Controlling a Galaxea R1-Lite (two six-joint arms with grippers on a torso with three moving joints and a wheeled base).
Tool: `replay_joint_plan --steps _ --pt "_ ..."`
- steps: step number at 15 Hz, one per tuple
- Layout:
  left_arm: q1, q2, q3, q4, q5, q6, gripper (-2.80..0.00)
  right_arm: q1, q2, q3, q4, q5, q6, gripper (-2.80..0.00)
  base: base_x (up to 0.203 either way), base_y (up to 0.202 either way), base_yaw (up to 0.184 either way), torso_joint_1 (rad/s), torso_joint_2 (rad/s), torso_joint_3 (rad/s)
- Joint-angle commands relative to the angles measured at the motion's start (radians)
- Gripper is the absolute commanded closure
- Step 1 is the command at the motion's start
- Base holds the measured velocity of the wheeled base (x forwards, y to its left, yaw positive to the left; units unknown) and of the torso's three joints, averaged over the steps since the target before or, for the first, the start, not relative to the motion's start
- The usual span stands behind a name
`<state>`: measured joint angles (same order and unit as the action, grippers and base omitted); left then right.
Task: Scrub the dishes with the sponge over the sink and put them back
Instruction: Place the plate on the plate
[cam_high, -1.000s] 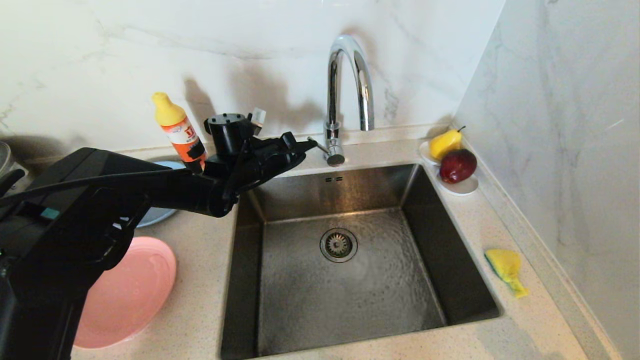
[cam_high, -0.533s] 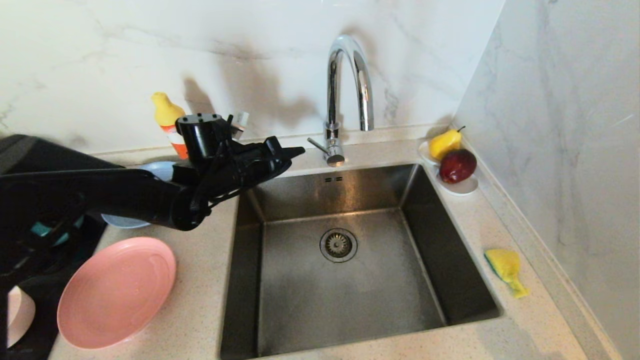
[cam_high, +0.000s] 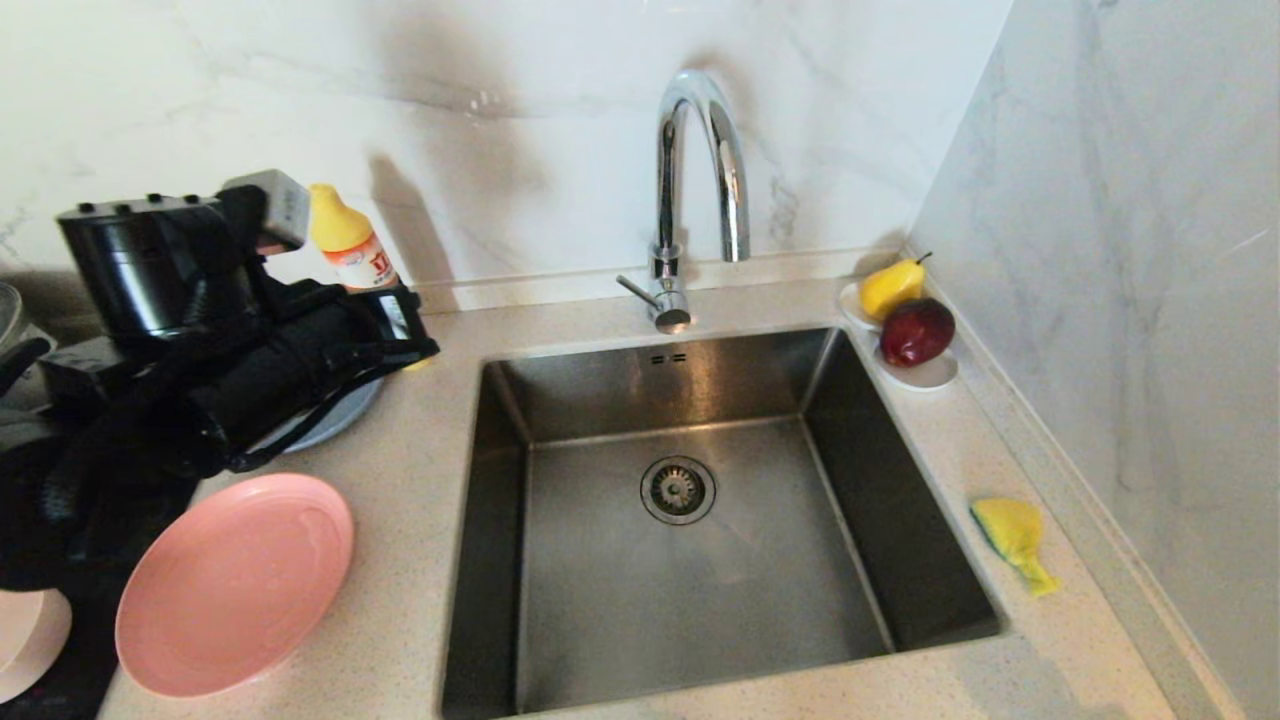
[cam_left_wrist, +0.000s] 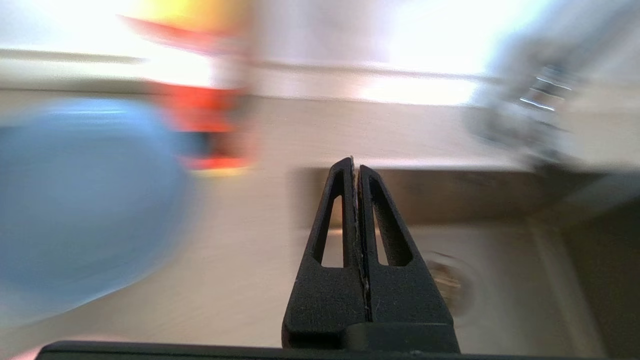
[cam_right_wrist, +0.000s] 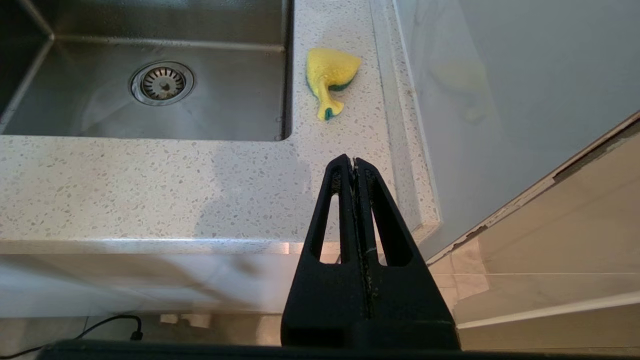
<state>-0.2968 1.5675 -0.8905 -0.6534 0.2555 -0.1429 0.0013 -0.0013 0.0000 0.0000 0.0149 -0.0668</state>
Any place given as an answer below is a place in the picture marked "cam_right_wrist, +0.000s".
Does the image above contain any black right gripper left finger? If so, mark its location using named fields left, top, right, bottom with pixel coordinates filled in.
left=281, top=154, right=372, bottom=348

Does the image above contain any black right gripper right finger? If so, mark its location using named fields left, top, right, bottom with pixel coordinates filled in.
left=352, top=158, right=460, bottom=350

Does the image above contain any yellow green sponge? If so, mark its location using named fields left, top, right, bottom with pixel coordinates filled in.
left=305, top=47, right=362, bottom=122

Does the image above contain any stainless steel sink basin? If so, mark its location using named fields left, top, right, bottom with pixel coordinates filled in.
left=0, top=0, right=295, bottom=142

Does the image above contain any round metal drain strainer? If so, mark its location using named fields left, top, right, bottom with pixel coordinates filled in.
left=129, top=61, right=196, bottom=107

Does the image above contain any thin black floor cable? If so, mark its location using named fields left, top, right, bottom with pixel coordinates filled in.
left=0, top=314, right=144, bottom=358

